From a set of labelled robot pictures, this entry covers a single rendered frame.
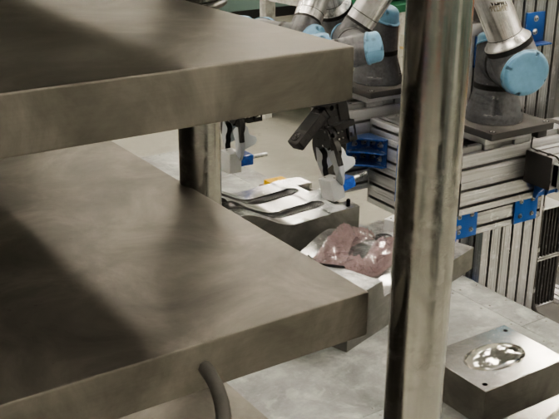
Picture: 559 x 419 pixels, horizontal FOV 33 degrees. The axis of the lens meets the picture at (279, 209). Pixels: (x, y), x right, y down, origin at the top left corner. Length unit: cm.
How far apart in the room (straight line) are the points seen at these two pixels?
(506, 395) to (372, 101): 138
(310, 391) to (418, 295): 81
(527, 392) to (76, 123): 114
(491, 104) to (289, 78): 170
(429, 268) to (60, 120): 38
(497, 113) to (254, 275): 159
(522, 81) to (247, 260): 143
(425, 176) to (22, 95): 37
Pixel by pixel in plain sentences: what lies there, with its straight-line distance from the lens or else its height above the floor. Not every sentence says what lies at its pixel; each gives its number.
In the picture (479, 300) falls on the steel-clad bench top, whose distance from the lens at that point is 207.
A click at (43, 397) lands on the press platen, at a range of 81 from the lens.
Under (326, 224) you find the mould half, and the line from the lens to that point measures 226.
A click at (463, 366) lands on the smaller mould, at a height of 87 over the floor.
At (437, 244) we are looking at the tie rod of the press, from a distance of 91.
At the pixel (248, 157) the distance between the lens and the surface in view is 249.
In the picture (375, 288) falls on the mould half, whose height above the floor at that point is 90.
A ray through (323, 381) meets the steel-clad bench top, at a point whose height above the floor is 80.
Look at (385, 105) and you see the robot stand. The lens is 288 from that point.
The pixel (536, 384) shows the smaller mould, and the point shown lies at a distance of 171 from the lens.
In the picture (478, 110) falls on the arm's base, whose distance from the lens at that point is 250.
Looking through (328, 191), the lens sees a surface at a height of 92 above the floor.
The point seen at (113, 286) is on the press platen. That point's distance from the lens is 97.
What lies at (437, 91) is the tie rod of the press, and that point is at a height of 150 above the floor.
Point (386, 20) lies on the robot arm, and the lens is 283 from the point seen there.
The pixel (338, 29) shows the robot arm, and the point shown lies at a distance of 239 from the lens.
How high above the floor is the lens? 171
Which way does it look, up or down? 21 degrees down
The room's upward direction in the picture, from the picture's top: straight up
